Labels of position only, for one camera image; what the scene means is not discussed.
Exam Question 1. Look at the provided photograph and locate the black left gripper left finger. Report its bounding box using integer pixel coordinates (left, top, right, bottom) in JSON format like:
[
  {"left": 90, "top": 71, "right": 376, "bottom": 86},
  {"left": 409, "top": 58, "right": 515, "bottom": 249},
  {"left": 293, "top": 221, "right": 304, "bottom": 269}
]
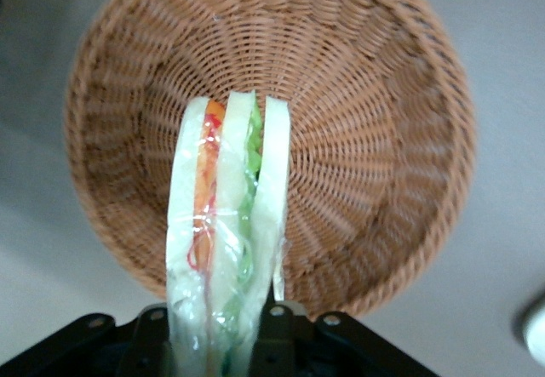
[{"left": 0, "top": 303, "right": 176, "bottom": 377}]

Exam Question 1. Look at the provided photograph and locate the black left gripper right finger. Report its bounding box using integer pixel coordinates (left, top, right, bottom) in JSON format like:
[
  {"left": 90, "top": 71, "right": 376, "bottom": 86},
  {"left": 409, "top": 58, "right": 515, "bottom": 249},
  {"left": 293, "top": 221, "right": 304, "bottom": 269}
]
[{"left": 250, "top": 301, "right": 440, "bottom": 377}]

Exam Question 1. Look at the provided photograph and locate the round brown wicker basket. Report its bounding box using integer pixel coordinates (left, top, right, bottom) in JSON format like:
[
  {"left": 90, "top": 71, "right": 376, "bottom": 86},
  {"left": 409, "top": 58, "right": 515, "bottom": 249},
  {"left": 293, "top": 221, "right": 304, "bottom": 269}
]
[{"left": 63, "top": 0, "right": 477, "bottom": 321}]

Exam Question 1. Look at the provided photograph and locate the plastic-wrapped vegetable sandwich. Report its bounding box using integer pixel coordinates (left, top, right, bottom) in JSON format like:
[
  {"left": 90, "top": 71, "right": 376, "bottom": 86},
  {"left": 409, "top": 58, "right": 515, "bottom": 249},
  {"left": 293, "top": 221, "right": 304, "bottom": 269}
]
[{"left": 164, "top": 90, "right": 292, "bottom": 377}]

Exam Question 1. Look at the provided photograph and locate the white plastic tray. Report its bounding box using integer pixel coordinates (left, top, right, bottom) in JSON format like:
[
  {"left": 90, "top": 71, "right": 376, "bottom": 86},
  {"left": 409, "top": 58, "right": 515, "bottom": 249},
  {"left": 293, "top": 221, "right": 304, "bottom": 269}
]
[{"left": 522, "top": 294, "right": 545, "bottom": 363}]

